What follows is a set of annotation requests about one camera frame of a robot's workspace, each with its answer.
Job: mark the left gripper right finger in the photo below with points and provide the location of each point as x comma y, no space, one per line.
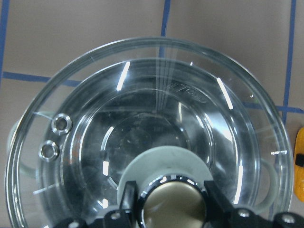
216,201

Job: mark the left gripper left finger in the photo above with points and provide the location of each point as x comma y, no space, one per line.
129,197

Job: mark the glass pot lid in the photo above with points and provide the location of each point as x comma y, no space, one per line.
157,75

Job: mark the yellow corn cob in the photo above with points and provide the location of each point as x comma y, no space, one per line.
299,165

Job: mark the pale green electric pot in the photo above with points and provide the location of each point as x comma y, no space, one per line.
78,160

